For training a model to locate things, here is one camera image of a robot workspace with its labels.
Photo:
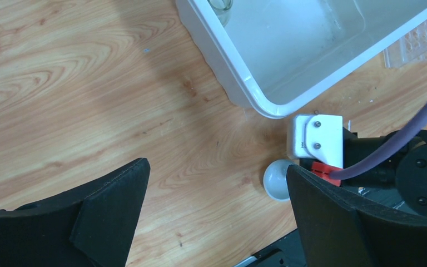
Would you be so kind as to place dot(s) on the white round dish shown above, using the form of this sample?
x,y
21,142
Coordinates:
x,y
274,180

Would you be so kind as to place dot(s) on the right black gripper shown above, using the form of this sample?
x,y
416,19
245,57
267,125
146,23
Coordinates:
x,y
399,179

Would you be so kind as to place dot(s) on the small clear glass jar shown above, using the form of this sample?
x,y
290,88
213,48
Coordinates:
x,y
222,8

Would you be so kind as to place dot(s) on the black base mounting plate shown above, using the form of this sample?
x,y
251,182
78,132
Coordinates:
x,y
286,251

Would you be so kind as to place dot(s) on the white plastic bin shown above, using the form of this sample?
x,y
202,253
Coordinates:
x,y
276,56

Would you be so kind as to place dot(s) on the clear acrylic tube rack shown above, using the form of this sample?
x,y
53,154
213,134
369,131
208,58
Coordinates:
x,y
409,49

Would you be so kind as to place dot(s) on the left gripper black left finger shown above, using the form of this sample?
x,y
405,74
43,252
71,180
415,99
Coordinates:
x,y
90,225

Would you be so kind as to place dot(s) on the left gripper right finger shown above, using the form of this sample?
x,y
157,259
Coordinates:
x,y
340,228

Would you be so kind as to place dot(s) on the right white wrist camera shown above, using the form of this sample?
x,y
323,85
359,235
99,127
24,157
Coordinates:
x,y
318,137

